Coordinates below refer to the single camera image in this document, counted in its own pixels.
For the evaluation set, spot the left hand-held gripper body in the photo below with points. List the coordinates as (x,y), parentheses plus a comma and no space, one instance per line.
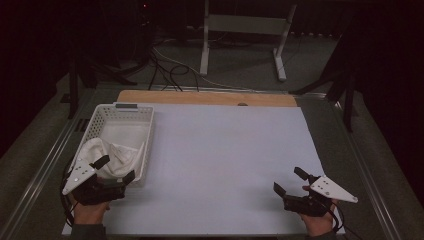
(100,191)

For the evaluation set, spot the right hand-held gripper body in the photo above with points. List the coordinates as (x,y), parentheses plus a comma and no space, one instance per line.
(306,205)

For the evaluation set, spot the white baby romper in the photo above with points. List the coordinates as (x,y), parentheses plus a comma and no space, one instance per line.
(113,156)

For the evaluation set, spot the white perforated plastic basket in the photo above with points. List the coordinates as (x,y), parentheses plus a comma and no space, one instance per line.
(110,115)

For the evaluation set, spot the person's right hand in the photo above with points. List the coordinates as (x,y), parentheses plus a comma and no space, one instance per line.
(316,225)

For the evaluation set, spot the person's left hand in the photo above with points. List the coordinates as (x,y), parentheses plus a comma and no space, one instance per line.
(88,213)

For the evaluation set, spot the black stand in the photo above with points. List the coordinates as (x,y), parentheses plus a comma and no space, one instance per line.
(73,93)
(348,106)

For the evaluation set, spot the dark equipment rack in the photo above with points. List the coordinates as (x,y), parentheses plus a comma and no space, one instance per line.
(145,20)

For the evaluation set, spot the metal rail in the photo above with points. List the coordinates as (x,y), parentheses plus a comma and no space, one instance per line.
(43,173)
(366,176)

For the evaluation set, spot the white metal stand frame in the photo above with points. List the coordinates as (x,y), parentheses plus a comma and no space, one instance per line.
(246,25)

